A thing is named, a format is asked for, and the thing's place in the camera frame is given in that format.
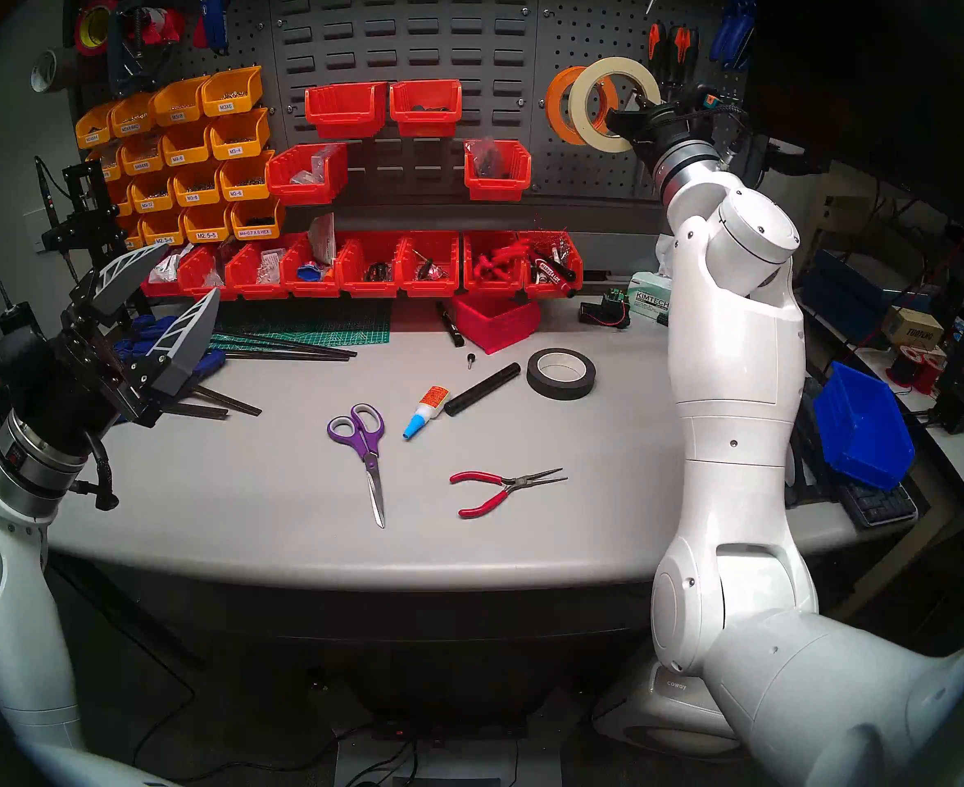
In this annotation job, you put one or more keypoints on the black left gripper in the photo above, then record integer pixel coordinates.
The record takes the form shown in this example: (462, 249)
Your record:
(80, 392)

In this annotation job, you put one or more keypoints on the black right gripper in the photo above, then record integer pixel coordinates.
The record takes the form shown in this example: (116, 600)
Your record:
(674, 129)

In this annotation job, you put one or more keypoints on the beige masking tape roll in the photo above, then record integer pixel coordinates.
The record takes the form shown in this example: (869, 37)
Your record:
(580, 121)

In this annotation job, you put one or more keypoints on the orange tape roll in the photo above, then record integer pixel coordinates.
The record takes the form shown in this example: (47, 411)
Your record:
(555, 109)

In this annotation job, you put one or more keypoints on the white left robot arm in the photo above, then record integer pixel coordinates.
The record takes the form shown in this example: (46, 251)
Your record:
(6, 630)

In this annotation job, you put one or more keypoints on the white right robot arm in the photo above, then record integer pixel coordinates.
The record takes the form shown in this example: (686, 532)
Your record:
(736, 367)

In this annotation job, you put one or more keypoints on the black tape roll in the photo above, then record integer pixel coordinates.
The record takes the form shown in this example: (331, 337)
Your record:
(539, 377)

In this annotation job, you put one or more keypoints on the red white tape roll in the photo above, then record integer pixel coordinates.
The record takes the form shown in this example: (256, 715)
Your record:
(162, 27)

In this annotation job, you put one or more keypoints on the red plastic bin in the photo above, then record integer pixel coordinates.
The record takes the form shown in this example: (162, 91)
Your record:
(342, 121)
(301, 188)
(539, 290)
(252, 288)
(154, 289)
(490, 287)
(367, 288)
(496, 187)
(431, 288)
(426, 121)
(490, 326)
(201, 284)
(310, 288)

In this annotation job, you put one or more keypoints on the white plastic parts bag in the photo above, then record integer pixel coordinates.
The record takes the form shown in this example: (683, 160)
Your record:
(172, 269)

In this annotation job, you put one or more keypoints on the orange screw bin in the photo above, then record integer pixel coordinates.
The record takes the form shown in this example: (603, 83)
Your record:
(142, 162)
(132, 121)
(232, 101)
(206, 232)
(124, 203)
(244, 188)
(177, 111)
(256, 228)
(135, 238)
(162, 236)
(92, 134)
(197, 193)
(109, 166)
(238, 146)
(152, 202)
(187, 154)

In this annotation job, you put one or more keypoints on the clear bag of screws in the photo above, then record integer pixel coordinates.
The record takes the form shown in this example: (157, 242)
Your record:
(269, 265)

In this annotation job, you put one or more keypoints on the black metal stand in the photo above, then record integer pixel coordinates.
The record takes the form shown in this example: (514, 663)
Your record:
(88, 207)

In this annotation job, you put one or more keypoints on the black cylinder with metal tip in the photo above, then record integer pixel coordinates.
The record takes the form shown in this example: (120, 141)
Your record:
(15, 314)

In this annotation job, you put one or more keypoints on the small blue part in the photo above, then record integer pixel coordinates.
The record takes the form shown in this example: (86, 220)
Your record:
(310, 273)

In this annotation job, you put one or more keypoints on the clear bag of black parts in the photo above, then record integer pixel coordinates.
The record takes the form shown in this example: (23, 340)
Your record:
(486, 156)

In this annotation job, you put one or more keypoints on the green cutting mat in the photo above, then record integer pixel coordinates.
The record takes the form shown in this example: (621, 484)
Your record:
(326, 326)

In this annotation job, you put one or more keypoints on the red black permanent marker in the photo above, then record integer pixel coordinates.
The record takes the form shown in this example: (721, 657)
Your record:
(551, 270)

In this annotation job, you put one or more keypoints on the white card packet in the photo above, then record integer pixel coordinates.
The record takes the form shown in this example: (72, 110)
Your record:
(324, 238)

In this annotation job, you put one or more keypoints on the Kimtech tissue box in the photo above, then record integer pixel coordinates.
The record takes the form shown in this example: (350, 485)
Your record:
(647, 300)

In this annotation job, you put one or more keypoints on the black battery holder with board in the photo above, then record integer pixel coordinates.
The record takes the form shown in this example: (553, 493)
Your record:
(605, 314)

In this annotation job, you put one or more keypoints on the clear plastic parts bag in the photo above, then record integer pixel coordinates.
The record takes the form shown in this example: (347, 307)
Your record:
(318, 166)

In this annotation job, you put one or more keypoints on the small black parts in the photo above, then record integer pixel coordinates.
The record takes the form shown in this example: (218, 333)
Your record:
(379, 270)

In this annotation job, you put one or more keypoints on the black monitor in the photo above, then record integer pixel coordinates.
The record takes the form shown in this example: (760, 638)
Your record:
(875, 72)

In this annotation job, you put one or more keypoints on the black hanging clamp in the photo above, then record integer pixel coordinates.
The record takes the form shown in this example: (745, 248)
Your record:
(121, 56)

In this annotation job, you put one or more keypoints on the small black metal tool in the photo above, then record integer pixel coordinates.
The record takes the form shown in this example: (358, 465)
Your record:
(424, 267)

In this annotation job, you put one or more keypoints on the dark blue crate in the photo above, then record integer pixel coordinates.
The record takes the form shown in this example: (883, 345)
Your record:
(838, 302)

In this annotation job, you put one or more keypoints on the black marker pen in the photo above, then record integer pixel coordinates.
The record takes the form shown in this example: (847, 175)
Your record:
(451, 325)

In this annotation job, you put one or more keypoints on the glue bottle with blue cap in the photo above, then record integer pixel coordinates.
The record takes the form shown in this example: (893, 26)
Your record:
(433, 398)

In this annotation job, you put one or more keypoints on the black plastic tube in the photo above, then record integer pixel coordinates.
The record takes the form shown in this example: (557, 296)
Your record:
(482, 389)

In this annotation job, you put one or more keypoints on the small cardboard box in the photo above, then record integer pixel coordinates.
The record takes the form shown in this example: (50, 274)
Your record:
(914, 330)

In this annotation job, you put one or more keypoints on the blue plastic bin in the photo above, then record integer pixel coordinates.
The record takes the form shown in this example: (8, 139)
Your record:
(859, 433)

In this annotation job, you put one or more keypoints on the black angled stand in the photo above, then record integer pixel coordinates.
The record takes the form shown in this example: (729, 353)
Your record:
(809, 466)

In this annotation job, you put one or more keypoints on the black keyboard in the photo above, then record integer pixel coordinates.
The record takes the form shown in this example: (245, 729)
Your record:
(883, 502)

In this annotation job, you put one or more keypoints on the black power strip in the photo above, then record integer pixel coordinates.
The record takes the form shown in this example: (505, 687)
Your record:
(449, 730)

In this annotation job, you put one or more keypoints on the white grey air purifier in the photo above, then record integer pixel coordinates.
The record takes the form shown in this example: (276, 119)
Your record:
(654, 720)

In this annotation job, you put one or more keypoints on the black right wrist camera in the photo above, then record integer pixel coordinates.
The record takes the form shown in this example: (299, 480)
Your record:
(711, 101)

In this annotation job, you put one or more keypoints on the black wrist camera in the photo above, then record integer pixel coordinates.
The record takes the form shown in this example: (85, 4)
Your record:
(15, 355)
(711, 101)

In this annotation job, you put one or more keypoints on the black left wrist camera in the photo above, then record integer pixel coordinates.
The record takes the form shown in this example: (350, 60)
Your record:
(15, 355)

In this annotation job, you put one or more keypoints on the grey duct tape roll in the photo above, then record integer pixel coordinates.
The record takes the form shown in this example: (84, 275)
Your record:
(60, 64)

